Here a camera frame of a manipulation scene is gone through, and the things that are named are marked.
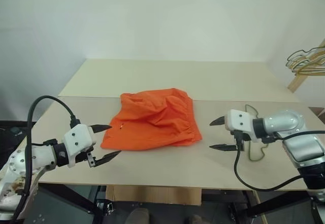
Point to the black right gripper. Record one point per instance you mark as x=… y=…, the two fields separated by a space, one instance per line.
x=240 y=139

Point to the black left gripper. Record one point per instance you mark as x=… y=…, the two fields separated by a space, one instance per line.
x=83 y=156

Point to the orange shorts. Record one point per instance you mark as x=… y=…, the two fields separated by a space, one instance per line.
x=149 y=125

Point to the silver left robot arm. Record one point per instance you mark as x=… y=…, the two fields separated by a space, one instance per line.
x=17 y=161

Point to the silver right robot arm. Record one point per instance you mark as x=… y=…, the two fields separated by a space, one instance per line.
x=299 y=137

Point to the brown cardboard box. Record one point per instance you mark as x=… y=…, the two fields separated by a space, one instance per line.
x=152 y=194

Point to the black case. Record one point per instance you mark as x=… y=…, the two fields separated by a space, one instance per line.
x=11 y=137

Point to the brown board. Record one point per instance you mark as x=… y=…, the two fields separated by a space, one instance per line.
x=318 y=113

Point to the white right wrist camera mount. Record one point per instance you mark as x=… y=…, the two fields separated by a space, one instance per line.
x=238 y=120

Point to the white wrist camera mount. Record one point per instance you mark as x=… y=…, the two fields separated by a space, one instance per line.
x=238 y=120
x=77 y=139

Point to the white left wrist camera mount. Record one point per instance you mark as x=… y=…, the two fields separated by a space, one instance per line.
x=77 y=139

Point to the black metal table frame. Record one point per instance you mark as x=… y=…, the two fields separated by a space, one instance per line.
x=76 y=198

